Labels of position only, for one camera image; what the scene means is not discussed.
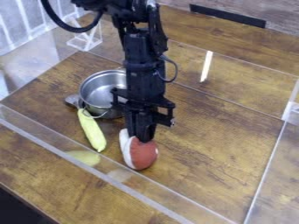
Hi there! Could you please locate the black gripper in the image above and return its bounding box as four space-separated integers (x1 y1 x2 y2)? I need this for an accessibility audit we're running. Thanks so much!
111 58 176 143

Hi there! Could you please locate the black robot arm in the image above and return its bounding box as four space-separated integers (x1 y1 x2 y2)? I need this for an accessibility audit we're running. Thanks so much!
71 0 175 143

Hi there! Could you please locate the silver metal pot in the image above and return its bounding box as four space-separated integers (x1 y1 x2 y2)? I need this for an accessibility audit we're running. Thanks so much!
79 69 127 119

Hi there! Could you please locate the grey spoon under pot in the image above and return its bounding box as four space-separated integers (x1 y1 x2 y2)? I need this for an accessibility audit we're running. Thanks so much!
64 94 80 108

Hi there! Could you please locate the yellow plush corn cob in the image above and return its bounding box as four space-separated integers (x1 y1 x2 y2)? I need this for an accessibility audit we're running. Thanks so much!
78 108 107 152

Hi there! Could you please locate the clear acrylic front barrier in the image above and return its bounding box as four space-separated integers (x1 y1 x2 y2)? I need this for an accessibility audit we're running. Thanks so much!
0 104 238 224

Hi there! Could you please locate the clear acrylic triangle stand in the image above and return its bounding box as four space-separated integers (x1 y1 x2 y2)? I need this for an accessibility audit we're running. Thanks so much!
67 24 103 52

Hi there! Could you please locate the black strip on table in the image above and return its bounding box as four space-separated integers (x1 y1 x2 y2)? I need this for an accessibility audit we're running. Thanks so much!
190 3 267 28

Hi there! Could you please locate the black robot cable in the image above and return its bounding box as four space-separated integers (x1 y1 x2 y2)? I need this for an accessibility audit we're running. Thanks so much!
40 0 106 33

